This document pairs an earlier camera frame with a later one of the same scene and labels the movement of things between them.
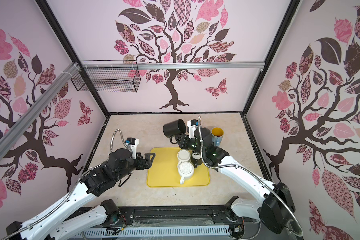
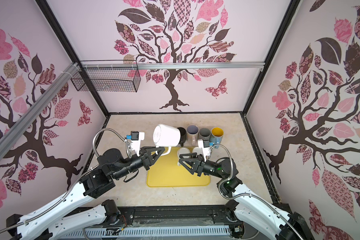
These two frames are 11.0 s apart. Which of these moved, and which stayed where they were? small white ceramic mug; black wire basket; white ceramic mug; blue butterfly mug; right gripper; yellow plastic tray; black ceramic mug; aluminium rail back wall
Moved: white ceramic mug; right gripper; black ceramic mug
Stayed: aluminium rail back wall; yellow plastic tray; small white ceramic mug; black wire basket; blue butterfly mug
